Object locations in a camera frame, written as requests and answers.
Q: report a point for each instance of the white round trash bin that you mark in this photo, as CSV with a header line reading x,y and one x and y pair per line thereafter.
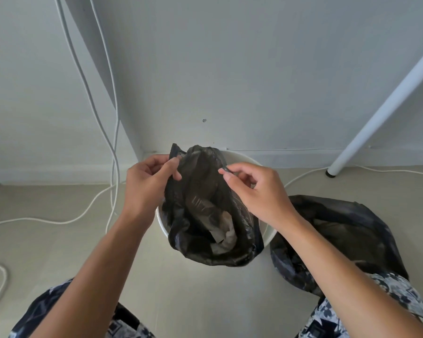
x,y
266,230

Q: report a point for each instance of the person's right hand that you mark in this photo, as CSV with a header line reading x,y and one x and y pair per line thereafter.
x,y
264,197

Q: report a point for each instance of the person's left thumb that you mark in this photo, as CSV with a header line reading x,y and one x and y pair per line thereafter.
x,y
169,172

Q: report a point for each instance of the person's left forearm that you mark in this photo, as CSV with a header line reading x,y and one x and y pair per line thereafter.
x,y
98,274

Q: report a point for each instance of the black garbage bag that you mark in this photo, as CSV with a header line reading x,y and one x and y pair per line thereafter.
x,y
197,207
349,228

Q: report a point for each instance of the person's right forearm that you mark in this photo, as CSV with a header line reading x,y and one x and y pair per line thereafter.
x,y
342,278

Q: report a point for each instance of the black filled garbage bag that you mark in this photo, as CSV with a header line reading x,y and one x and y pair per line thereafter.
x,y
349,228

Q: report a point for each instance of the person's right thumb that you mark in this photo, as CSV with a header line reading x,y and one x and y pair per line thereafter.
x,y
232,184

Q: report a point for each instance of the person's left hand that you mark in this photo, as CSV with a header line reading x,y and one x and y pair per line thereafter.
x,y
141,193

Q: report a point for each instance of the patterned dark shorts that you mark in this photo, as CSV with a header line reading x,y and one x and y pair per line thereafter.
x,y
398,288

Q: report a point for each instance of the crumpled brown paper trash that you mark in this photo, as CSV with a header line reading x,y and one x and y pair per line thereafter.
x,y
225,232

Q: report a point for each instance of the white metal table leg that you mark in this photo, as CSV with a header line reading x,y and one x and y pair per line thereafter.
x,y
384,109

